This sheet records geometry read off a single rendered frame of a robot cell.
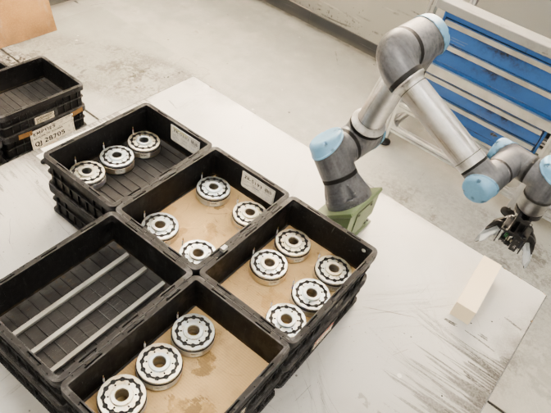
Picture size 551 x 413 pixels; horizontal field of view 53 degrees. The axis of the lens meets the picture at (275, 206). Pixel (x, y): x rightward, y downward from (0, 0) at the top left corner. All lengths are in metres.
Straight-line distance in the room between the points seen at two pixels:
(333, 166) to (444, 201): 1.63
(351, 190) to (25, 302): 0.96
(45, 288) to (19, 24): 2.80
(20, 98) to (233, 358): 1.72
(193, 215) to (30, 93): 1.31
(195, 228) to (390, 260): 0.64
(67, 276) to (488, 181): 1.06
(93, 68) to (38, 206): 2.04
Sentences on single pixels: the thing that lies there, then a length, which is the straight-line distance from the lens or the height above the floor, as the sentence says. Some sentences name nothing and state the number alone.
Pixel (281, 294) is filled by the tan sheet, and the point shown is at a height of 0.83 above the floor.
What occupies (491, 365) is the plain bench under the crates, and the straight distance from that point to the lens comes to 1.75.
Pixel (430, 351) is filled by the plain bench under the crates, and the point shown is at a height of 0.70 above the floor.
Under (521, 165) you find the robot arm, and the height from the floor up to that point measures 1.22.
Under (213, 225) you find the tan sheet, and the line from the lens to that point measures 1.62.
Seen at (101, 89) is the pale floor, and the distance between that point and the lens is 3.62.
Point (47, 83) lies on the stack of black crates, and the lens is 2.80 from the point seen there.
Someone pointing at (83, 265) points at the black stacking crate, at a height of 0.83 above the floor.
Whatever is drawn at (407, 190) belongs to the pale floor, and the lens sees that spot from 3.24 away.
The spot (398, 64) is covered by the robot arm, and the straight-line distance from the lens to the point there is 1.43.
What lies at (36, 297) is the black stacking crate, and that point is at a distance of 1.50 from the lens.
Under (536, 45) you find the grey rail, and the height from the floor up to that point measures 0.92.
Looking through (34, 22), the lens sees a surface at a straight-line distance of 4.16.
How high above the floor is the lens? 2.02
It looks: 44 degrees down
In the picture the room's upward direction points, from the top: 12 degrees clockwise
